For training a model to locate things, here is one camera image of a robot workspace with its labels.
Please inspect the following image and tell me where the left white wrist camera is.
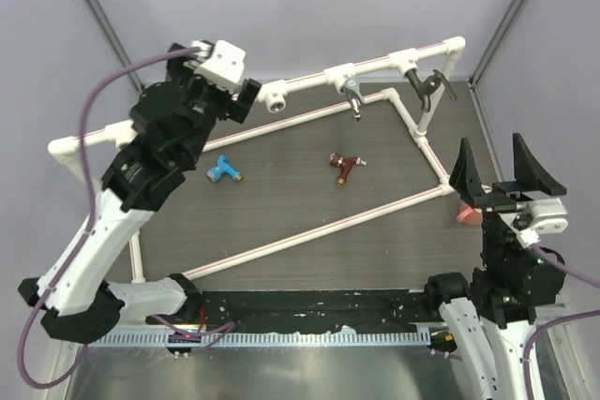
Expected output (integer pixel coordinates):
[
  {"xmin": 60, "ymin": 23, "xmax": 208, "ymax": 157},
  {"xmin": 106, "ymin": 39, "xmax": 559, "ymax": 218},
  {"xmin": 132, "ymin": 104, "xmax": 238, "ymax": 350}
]
[{"xmin": 191, "ymin": 39, "xmax": 247, "ymax": 93}]

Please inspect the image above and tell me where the blue plastic faucet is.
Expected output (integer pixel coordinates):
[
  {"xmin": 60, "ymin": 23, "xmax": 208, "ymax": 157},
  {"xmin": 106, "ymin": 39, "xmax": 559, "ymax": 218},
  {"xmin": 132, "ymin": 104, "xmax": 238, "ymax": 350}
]
[{"xmin": 206, "ymin": 155, "xmax": 244, "ymax": 183}]

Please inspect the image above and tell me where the white PVC pipe frame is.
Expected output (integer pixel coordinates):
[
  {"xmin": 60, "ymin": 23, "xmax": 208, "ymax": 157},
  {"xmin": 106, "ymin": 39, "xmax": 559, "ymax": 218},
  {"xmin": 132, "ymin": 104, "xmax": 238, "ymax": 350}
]
[{"xmin": 47, "ymin": 35, "xmax": 468, "ymax": 283}]

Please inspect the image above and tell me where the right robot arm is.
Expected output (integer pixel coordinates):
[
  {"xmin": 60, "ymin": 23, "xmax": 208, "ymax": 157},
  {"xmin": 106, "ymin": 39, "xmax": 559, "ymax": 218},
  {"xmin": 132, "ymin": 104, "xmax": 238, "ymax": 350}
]
[{"xmin": 423, "ymin": 133, "xmax": 568, "ymax": 399}]

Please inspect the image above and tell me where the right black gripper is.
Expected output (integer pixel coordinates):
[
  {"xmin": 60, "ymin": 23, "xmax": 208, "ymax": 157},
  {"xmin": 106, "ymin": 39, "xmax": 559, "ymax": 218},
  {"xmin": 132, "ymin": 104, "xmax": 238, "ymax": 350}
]
[{"xmin": 451, "ymin": 129, "xmax": 568, "ymax": 272}]

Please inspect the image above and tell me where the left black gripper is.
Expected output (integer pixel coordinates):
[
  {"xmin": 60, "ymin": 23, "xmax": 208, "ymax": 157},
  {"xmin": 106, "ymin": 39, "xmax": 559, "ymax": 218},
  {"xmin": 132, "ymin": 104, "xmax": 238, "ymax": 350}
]
[{"xmin": 170, "ymin": 45, "xmax": 260, "ymax": 166}]

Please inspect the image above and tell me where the red-brown faucet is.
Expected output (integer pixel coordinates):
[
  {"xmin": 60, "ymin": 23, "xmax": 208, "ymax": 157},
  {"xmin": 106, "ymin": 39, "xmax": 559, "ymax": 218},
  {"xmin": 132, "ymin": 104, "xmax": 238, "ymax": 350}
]
[{"xmin": 328, "ymin": 153, "xmax": 367, "ymax": 187}]

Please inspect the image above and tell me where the purple cable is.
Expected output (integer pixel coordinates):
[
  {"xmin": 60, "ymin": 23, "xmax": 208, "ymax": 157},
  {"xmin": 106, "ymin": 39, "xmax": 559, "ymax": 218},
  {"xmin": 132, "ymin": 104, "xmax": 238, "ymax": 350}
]
[
  {"xmin": 444, "ymin": 243, "xmax": 600, "ymax": 400},
  {"xmin": 17, "ymin": 46, "xmax": 238, "ymax": 390}
]

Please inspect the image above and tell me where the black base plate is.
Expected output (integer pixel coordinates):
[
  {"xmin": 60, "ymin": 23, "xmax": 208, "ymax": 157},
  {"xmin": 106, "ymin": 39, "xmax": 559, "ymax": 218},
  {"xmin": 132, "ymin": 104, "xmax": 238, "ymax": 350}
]
[{"xmin": 144, "ymin": 288, "xmax": 458, "ymax": 333}]

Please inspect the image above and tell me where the pink small object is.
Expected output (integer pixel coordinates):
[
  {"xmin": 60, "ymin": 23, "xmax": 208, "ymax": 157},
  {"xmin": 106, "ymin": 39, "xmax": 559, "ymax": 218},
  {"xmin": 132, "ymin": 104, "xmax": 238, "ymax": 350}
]
[{"xmin": 456, "ymin": 201, "xmax": 482, "ymax": 227}]

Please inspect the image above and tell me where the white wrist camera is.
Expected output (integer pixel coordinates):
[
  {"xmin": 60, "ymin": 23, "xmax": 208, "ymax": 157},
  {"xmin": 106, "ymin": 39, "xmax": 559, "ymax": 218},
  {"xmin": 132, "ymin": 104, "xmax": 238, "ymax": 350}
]
[
  {"xmin": 191, "ymin": 39, "xmax": 247, "ymax": 93},
  {"xmin": 510, "ymin": 199, "xmax": 568, "ymax": 248}
]

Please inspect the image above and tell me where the chrome faucet on frame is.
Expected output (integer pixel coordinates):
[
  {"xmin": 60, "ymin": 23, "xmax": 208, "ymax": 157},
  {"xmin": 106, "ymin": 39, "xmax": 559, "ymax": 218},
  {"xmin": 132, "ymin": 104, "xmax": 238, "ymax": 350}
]
[{"xmin": 339, "ymin": 78, "xmax": 365, "ymax": 122}]

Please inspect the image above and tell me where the dark bronze faucet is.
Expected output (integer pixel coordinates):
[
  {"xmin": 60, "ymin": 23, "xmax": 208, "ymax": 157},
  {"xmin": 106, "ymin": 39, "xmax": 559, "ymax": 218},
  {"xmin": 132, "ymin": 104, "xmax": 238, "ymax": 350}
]
[{"xmin": 404, "ymin": 68, "xmax": 458, "ymax": 112}]

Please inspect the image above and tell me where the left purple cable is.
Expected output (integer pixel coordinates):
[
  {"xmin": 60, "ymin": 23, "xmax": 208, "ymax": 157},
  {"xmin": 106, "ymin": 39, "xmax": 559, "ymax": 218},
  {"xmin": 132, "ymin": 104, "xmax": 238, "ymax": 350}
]
[{"xmin": 17, "ymin": 46, "xmax": 238, "ymax": 390}]

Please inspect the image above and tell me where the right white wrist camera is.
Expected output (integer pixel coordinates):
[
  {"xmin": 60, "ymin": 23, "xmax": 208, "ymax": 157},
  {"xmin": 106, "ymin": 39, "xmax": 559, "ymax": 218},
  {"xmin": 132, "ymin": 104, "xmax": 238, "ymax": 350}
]
[{"xmin": 510, "ymin": 199, "xmax": 568, "ymax": 248}]

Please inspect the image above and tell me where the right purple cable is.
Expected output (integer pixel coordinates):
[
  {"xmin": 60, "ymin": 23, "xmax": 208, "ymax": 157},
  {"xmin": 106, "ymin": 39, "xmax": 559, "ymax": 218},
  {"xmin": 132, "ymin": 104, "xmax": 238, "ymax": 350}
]
[{"xmin": 444, "ymin": 243, "xmax": 600, "ymax": 400}]

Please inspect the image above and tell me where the slotted cable duct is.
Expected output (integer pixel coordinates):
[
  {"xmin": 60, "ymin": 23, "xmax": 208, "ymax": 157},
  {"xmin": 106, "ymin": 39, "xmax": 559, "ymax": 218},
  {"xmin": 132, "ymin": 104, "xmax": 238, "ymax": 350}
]
[{"xmin": 90, "ymin": 328, "xmax": 430, "ymax": 348}]

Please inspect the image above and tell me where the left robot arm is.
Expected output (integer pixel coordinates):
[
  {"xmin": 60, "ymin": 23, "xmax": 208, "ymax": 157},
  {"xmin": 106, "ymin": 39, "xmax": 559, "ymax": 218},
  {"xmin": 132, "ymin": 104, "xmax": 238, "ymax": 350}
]
[{"xmin": 18, "ymin": 40, "xmax": 261, "ymax": 344}]

